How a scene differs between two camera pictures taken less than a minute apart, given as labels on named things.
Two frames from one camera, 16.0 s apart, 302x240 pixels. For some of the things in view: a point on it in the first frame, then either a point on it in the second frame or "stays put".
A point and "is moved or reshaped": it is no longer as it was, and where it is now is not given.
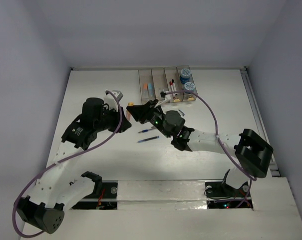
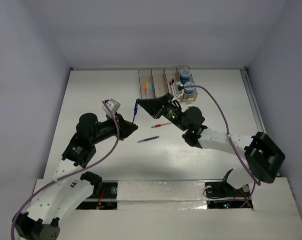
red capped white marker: (170, 84) stays put
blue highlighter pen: (150, 90) stays put
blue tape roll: (185, 75) stays put
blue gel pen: (145, 130) is moved or reshaped
